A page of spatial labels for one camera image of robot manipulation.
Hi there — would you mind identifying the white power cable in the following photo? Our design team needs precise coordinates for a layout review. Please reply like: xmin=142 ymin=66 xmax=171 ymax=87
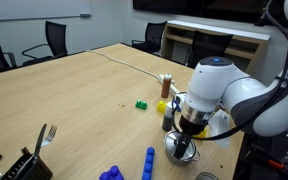
xmin=86 ymin=49 xmax=162 ymax=82

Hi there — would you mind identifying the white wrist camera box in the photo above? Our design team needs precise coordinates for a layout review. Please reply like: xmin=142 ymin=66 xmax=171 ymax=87
xmin=208 ymin=109 xmax=234 ymax=150

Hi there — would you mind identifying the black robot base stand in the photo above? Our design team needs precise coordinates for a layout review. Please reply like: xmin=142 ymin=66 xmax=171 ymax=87
xmin=233 ymin=109 xmax=288 ymax=180

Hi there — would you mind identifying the long blue toy block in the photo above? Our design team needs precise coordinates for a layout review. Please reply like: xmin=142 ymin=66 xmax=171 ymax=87
xmin=141 ymin=146 xmax=156 ymax=180

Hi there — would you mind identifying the dark sauce squeeze bottle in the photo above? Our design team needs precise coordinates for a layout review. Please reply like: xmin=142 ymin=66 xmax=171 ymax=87
xmin=161 ymin=101 xmax=175 ymax=132

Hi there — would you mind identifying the small steel pot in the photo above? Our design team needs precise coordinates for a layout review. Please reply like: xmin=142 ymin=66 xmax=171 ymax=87
xmin=162 ymin=133 xmax=202 ymax=167

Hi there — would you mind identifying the wooden sideboard shelf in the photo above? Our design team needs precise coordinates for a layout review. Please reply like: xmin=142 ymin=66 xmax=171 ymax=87
xmin=161 ymin=19 xmax=272 ymax=76

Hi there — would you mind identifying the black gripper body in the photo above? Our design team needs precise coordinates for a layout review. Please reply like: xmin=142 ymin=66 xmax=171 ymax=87
xmin=178 ymin=115 xmax=209 ymax=138

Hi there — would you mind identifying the silver fork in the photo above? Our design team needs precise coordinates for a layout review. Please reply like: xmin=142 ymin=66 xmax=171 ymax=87
xmin=40 ymin=124 xmax=58 ymax=149

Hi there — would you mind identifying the steel pot lid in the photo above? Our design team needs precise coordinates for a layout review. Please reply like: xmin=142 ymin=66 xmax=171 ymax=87
xmin=163 ymin=130 xmax=198 ymax=162

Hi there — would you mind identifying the black utensil holder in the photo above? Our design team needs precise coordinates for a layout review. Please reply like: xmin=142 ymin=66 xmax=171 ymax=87
xmin=2 ymin=155 xmax=54 ymax=180

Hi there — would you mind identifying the long yellow toy block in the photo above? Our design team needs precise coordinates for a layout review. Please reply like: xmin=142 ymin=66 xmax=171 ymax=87
xmin=193 ymin=128 xmax=209 ymax=140

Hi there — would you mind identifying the wall whiteboard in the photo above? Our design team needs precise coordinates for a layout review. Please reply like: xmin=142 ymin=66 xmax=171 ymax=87
xmin=0 ymin=0 xmax=93 ymax=23

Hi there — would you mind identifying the black wall television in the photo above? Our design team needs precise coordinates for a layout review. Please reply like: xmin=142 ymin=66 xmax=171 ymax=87
xmin=132 ymin=0 xmax=287 ymax=25

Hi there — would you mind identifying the small green toy block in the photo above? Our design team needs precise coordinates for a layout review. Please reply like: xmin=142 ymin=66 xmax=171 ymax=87
xmin=135 ymin=99 xmax=149 ymax=111

